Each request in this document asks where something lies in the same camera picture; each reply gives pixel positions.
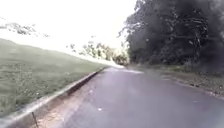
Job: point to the row of pale trees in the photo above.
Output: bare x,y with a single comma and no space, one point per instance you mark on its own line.
103,53

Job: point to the grey asphalt road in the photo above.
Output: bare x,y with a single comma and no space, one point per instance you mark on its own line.
143,103

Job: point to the dark green wood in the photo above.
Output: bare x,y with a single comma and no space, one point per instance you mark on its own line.
176,33

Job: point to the grassy slope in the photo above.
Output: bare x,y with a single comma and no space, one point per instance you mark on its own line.
36,73

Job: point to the concrete kerb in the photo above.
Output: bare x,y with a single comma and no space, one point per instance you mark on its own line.
43,105

